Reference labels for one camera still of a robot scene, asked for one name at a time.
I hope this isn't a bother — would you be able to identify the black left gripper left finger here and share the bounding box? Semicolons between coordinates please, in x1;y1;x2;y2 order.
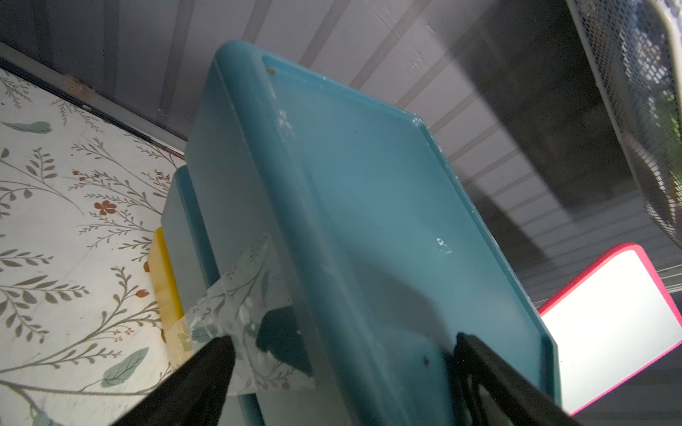
115;337;236;425

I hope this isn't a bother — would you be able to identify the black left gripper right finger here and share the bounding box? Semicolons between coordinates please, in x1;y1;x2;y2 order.
454;333;579;425

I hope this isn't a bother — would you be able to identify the yellow drawer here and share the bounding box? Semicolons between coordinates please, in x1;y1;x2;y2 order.
147;227;192;367

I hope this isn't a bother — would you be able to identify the teal drawer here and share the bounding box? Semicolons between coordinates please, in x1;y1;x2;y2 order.
161;166;220;313

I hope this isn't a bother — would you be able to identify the teal drawer cabinet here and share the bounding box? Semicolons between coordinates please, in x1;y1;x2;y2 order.
186;41;561;425

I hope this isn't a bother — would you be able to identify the floral patterned table mat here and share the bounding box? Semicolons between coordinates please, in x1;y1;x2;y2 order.
1;71;181;425

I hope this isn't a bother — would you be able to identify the pink framed whiteboard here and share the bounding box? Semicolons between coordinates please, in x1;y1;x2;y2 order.
538;243;681;415

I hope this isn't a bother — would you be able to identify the white mesh wall basket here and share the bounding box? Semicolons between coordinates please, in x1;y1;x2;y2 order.
567;1;681;244

